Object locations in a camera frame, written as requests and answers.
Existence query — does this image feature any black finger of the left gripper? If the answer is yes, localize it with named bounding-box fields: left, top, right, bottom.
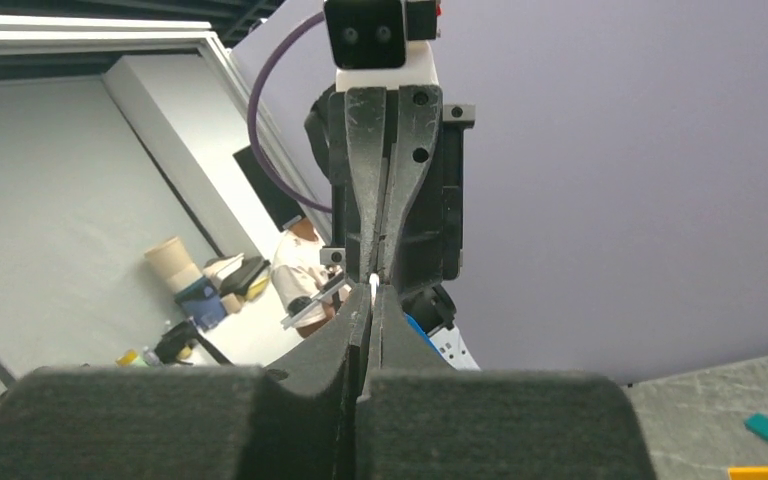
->
left=377, top=84, right=442, bottom=284
left=344, top=87, right=387, bottom=280

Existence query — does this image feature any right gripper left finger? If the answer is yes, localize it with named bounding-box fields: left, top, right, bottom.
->
left=0, top=287, right=370, bottom=479

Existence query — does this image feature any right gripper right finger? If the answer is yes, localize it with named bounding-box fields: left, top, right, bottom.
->
left=355, top=285, right=655, bottom=479

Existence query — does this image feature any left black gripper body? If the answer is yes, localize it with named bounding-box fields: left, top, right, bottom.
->
left=304, top=86, right=475, bottom=298

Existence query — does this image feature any small silver key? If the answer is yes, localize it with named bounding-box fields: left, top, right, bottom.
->
left=368, top=273, right=380, bottom=305

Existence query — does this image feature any orange lego window piece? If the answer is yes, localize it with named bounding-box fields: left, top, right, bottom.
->
left=727, top=466, right=768, bottom=480

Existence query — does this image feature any seated person in background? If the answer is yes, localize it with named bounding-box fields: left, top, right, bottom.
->
left=270, top=216, right=350, bottom=339

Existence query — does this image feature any black bag on floor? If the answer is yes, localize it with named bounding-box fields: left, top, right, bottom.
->
left=150, top=320, right=232, bottom=365

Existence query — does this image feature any blue box on floor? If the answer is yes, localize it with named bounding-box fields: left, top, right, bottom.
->
left=174, top=277, right=227, bottom=331

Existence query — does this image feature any beige cardboard roll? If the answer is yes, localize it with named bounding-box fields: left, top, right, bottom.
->
left=144, top=236, right=203, bottom=294

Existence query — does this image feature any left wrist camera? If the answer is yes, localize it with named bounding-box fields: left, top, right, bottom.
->
left=323, top=0, right=441, bottom=92

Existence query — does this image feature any aluminium frame beam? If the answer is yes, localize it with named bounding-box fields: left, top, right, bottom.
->
left=0, top=13, right=332, bottom=240

